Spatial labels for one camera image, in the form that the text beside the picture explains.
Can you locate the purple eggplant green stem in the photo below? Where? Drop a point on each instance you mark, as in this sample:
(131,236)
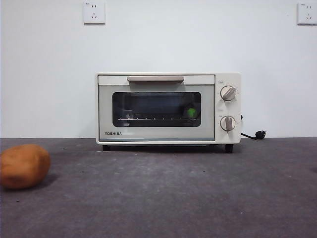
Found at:
(191,112)

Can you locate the white wall socket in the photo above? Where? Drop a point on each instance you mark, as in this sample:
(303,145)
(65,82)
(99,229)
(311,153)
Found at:
(307,13)
(94,13)

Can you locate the brown potato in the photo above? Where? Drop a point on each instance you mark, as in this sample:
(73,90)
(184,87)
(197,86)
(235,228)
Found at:
(23,167)

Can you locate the beige oven knob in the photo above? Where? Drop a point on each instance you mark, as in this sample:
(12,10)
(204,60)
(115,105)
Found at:
(228,93)
(227,123)

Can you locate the white toaster oven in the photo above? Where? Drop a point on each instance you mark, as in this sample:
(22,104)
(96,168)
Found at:
(230,141)

